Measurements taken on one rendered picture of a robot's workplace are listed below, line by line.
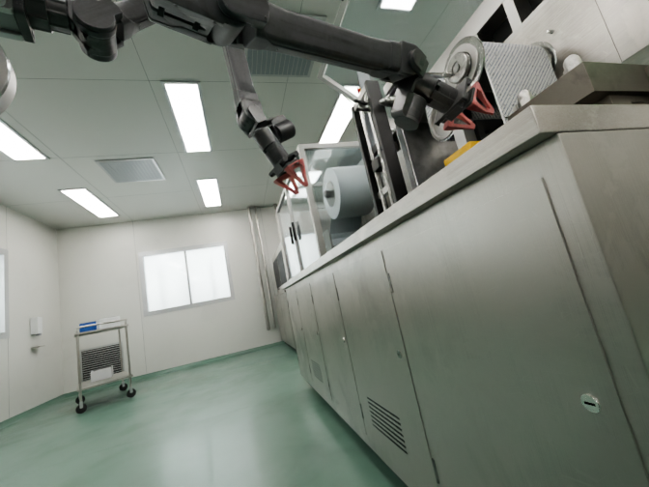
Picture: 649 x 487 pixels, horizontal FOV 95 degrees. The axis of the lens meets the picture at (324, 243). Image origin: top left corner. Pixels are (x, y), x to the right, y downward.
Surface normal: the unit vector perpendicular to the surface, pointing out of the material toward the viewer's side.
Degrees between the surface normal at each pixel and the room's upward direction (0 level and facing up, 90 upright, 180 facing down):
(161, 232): 90
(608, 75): 90
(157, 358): 90
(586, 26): 90
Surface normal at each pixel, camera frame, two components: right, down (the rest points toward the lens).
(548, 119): 0.26, -0.22
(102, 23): 0.51, -0.25
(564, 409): -0.94, 0.15
